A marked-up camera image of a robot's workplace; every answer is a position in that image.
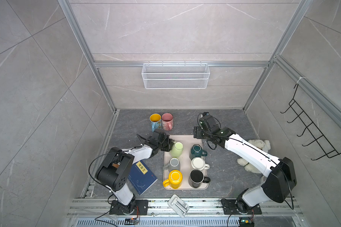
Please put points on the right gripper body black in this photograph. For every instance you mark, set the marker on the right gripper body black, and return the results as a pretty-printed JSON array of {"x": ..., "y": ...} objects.
[{"x": 200, "y": 133}]

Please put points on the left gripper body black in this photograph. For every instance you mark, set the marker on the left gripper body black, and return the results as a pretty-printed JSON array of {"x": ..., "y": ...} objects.
[{"x": 166, "y": 144}]

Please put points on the light green mug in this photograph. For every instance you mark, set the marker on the light green mug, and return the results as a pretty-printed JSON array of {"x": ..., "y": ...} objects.
[{"x": 176, "y": 150}]

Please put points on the pink cartoon mug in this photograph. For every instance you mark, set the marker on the pink cartoon mug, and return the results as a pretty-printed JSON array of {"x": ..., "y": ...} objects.
[{"x": 167, "y": 121}]

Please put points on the blue mug yellow inside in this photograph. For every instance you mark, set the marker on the blue mug yellow inside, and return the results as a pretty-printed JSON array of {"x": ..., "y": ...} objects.
[{"x": 156, "y": 121}]

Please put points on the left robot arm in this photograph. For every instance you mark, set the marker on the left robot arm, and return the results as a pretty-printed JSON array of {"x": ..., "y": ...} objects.
[{"x": 114, "y": 170}]

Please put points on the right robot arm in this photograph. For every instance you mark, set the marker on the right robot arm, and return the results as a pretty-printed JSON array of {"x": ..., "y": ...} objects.
[{"x": 280, "y": 173}]

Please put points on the dark green mug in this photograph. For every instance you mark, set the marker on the dark green mug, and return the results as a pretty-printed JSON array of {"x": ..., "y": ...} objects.
[{"x": 197, "y": 152}]

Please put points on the grey mug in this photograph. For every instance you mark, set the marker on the grey mug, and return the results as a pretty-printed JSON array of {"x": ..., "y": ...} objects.
[{"x": 173, "y": 164}]

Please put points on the white mug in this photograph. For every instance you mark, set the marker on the white mug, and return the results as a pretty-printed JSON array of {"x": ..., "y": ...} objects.
[{"x": 199, "y": 163}]

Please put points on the black mug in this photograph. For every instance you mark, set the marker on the black mug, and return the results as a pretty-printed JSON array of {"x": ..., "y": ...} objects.
[{"x": 196, "y": 178}]

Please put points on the beige serving tray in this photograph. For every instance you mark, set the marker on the beige serving tray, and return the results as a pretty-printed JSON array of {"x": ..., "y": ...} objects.
[{"x": 185, "y": 162}]

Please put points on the blue hardcover book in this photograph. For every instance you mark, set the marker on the blue hardcover book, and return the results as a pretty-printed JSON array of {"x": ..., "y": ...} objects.
[{"x": 141, "y": 177}]

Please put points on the white plush toy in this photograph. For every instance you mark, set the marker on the white plush toy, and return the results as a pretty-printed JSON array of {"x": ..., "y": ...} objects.
[{"x": 264, "y": 146}]

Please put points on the white plastic bracket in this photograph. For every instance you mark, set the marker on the white plastic bracket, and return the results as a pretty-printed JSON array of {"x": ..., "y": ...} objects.
[{"x": 178, "y": 205}]

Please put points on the white wire mesh basket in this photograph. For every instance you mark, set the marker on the white wire mesh basket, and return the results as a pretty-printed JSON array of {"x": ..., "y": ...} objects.
[{"x": 175, "y": 75}]

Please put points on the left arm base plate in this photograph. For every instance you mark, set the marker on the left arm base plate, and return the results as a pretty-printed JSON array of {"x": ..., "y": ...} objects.
[{"x": 134, "y": 207}]

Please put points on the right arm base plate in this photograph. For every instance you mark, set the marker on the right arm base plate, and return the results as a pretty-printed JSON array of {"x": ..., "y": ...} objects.
[{"x": 233, "y": 206}]

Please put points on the black wire hook rack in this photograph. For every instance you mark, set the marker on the black wire hook rack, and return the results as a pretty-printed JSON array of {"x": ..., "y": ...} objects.
[{"x": 318, "y": 137}]

